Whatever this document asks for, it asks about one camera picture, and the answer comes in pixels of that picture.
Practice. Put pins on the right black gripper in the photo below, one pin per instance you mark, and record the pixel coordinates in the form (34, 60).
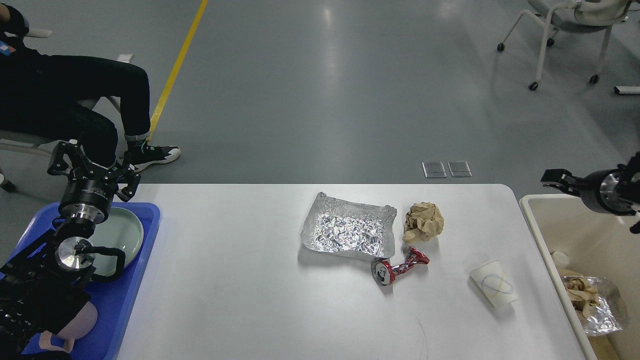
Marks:
(598, 194)

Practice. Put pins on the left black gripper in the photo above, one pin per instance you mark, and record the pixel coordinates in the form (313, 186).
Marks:
(89, 194)

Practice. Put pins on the mint green plate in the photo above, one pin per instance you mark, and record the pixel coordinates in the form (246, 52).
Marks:
(122, 230)

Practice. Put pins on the brown paper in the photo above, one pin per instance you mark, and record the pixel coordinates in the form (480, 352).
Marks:
(583, 296)

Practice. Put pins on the printed paper cup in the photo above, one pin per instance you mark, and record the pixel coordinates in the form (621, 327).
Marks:
(494, 283)

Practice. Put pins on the brown paper ball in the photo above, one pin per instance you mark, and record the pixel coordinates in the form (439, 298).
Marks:
(423, 222)

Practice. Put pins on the foil tray with paper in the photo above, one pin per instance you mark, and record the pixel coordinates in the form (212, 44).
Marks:
(611, 315)

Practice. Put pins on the pink mug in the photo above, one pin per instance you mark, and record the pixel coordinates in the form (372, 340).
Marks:
(78, 327)

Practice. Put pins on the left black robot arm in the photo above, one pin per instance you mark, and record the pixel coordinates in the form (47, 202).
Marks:
(43, 285)

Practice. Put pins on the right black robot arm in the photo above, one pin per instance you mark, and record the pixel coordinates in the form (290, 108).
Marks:
(615, 191)

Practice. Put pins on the beige plastic bin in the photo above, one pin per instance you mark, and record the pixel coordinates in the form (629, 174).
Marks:
(599, 245)

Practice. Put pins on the white cup in bin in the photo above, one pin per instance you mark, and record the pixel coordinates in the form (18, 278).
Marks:
(560, 260)

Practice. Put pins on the seated person in black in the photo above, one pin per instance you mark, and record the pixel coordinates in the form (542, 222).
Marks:
(42, 95)

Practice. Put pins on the left white chair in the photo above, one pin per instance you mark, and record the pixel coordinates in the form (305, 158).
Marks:
(30, 143)

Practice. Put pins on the metal floor plate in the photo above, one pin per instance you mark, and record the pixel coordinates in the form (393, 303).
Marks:
(434, 170)
(460, 169)

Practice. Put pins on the white bar on floor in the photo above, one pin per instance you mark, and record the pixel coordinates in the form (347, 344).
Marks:
(627, 90)

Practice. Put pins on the white floor tile marker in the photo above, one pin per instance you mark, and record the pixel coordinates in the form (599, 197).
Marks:
(125, 58)

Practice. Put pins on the grey office chair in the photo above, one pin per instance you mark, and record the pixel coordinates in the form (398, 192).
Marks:
(571, 17)

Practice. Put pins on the crushed red soda can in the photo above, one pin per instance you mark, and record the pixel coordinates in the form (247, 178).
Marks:
(385, 274)

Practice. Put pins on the empty foil tray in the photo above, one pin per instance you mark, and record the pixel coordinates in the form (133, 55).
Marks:
(338, 227)

